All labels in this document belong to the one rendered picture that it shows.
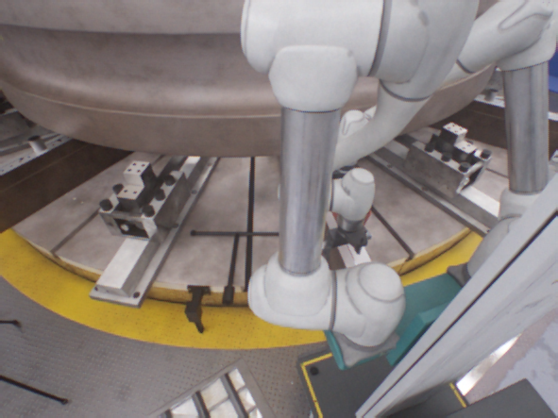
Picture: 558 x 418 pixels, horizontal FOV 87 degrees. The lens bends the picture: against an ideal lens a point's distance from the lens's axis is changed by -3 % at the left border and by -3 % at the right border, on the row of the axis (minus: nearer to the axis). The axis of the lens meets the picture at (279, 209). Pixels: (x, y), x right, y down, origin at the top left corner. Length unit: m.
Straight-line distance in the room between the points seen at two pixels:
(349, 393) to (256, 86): 1.61
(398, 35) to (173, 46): 1.43
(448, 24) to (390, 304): 0.54
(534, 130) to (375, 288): 0.65
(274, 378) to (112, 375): 0.94
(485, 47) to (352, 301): 0.66
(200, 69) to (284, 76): 1.33
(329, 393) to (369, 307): 0.95
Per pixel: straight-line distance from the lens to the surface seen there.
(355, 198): 0.91
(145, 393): 2.10
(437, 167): 2.41
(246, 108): 1.75
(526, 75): 1.07
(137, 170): 1.94
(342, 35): 0.46
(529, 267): 0.56
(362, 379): 1.70
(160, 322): 2.24
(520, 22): 0.89
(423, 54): 0.50
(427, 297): 1.12
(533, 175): 1.16
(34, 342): 2.56
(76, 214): 2.68
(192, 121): 1.76
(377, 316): 0.76
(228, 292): 1.81
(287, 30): 0.46
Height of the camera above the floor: 1.92
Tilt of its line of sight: 45 degrees down
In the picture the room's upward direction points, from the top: straight up
